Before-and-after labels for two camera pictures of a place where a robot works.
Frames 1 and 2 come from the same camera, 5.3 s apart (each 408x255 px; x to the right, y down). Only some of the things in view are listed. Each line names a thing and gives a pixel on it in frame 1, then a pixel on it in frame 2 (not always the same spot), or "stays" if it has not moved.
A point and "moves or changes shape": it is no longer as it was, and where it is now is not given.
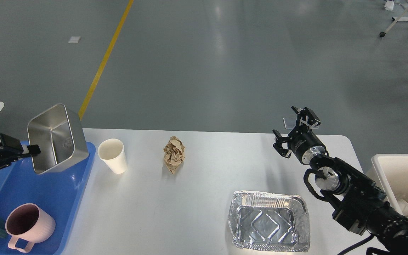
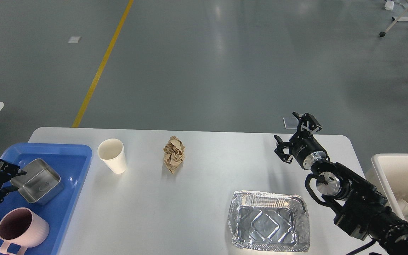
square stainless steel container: [61, 134] to [41, 184]
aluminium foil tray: [268, 222] stays
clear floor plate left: [290, 122] stays
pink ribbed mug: [28, 221] moves or changes shape
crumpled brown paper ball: [174, 154] stays
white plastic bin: [406, 180] stays
